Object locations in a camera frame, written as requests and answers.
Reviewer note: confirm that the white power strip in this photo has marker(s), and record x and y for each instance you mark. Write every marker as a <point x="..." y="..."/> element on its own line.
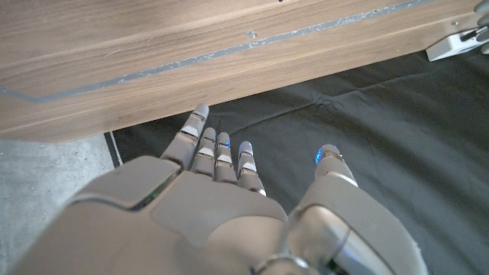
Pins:
<point x="445" y="47"/>

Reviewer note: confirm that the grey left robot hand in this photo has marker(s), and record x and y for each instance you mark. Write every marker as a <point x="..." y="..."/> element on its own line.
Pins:
<point x="484" y="23"/>

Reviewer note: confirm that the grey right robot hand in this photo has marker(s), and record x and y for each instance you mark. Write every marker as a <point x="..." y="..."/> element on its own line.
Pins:
<point x="198" y="221"/>

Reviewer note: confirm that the black backdrop cloth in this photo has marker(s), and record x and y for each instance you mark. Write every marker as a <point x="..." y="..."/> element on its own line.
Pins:
<point x="382" y="133"/>

